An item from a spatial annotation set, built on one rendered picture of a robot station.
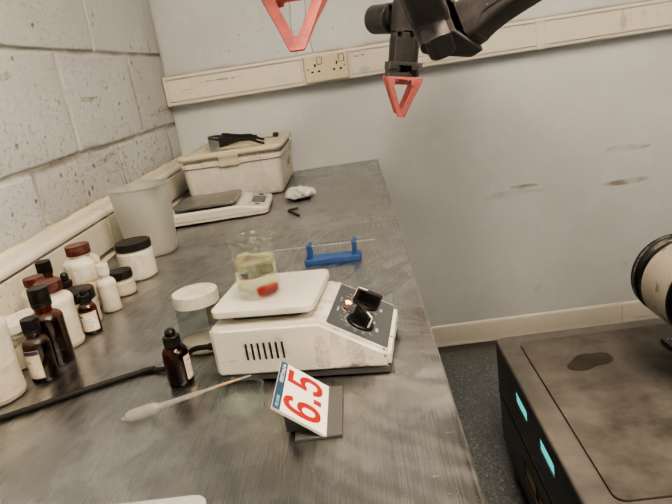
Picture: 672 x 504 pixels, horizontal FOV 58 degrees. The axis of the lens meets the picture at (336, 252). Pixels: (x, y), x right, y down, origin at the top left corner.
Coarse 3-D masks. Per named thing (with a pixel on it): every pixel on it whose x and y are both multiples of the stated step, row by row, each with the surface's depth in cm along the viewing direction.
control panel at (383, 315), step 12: (348, 288) 77; (336, 300) 72; (336, 312) 69; (348, 312) 70; (372, 312) 73; (384, 312) 74; (336, 324) 67; (348, 324) 68; (384, 324) 71; (360, 336) 66; (372, 336) 67; (384, 336) 68
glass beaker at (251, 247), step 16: (240, 240) 72; (256, 240) 72; (272, 240) 69; (240, 256) 68; (256, 256) 68; (272, 256) 69; (240, 272) 69; (256, 272) 68; (272, 272) 69; (240, 288) 70; (256, 288) 69; (272, 288) 70
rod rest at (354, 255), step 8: (352, 240) 107; (352, 248) 107; (312, 256) 109; (320, 256) 109; (328, 256) 109; (336, 256) 108; (344, 256) 107; (352, 256) 107; (360, 256) 107; (312, 264) 108; (320, 264) 108
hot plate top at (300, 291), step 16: (288, 272) 78; (304, 272) 77; (320, 272) 76; (288, 288) 72; (304, 288) 71; (320, 288) 71; (224, 304) 70; (240, 304) 69; (256, 304) 68; (272, 304) 68; (288, 304) 67; (304, 304) 66
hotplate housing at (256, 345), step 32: (224, 320) 70; (256, 320) 69; (288, 320) 67; (320, 320) 67; (224, 352) 69; (256, 352) 68; (288, 352) 67; (320, 352) 67; (352, 352) 66; (384, 352) 66
